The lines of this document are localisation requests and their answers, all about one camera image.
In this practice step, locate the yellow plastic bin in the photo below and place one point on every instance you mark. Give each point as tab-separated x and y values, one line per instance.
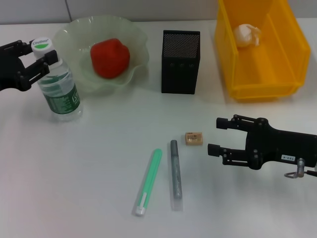
272	69

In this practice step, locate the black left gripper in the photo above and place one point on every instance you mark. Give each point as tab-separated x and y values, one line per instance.
8	72

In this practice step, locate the green pen in sleeve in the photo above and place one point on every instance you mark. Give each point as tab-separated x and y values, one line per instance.
151	178

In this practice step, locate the clear green-label water bottle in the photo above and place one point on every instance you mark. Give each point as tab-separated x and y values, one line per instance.
62	99

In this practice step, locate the green glass fruit plate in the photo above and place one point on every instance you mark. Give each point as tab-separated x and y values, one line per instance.
138	57

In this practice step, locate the grey marker pen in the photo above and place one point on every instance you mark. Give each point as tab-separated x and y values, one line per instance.
176	173

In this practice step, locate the white paper ball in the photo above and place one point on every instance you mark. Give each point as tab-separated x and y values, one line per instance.
246	34

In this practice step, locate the beige eraser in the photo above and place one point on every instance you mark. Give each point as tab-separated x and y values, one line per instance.
194	138

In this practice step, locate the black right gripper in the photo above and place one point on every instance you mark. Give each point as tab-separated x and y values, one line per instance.
280	146

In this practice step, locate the black mesh pen holder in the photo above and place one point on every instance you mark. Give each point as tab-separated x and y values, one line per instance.
180	49

